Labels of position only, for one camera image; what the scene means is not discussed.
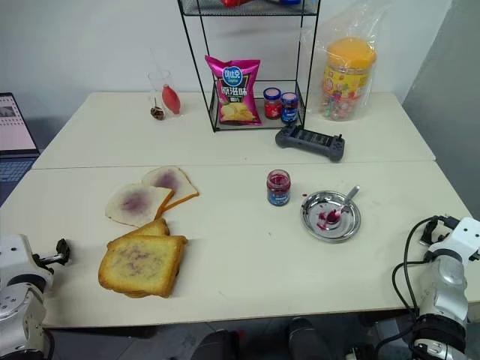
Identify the white bread slice with jam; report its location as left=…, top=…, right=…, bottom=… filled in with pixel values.
left=105, top=183, right=176, bottom=228
left=141, top=166, right=200, bottom=212

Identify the pink potato chips bag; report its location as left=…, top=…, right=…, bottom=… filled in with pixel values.
left=204, top=54, right=263, bottom=127

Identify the metal spoon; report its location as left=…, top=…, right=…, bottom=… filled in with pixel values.
left=325, top=184, right=362, bottom=223

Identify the candy jar in plastic bag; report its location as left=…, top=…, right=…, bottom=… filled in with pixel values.
left=301, top=5, right=388, bottom=124

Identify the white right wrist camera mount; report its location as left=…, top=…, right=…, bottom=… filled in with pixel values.
left=426, top=216, right=480, bottom=266

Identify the closed blue-label jam jar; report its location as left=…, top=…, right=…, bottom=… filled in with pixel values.
left=280, top=91, right=300, bottom=125

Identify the red package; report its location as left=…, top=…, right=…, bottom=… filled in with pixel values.
left=218, top=0, right=264, bottom=9

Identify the grey handheld game controller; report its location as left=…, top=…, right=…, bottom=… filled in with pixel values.
left=274, top=124, right=347, bottom=164

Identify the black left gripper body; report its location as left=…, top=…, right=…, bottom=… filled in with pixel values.
left=31, top=251, right=58, bottom=277

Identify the dark rounded shape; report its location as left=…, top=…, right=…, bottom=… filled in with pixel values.
left=287, top=317, right=332, bottom=360
left=193, top=328, right=236, bottom=360

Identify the open blue-label jam jar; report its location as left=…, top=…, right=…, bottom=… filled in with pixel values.
left=266, top=169, right=292, bottom=207

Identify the toasted bread slice with jam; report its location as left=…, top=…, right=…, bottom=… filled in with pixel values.
left=97, top=235, right=188, bottom=299

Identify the clear glass cup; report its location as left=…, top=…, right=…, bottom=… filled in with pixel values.
left=147, top=69, right=185, bottom=121

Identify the round metal plate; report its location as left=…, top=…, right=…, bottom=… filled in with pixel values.
left=299, top=190, right=362, bottom=245

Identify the laptop computer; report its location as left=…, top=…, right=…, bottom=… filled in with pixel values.
left=0, top=92, right=41, bottom=185

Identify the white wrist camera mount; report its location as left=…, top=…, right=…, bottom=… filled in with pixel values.
left=426, top=216, right=480, bottom=266
left=0, top=234, right=54, bottom=290

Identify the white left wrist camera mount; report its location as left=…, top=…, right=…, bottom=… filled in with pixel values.
left=0, top=234, right=54, bottom=290

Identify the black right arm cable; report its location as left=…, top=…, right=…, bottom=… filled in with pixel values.
left=391, top=216, right=451, bottom=313

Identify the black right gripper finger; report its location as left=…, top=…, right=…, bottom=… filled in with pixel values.
left=418, top=221, right=435, bottom=247

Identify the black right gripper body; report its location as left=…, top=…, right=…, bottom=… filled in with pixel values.
left=430, top=214, right=461, bottom=245

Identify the black wire shelf rack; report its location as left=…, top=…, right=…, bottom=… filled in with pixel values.
left=177, top=0, right=323, bottom=134

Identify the candy jar with orange lid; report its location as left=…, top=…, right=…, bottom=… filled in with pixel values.
left=321, top=37, right=377, bottom=122

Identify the red-label jam jar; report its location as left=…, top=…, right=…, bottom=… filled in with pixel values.
left=262, top=87, right=284, bottom=121

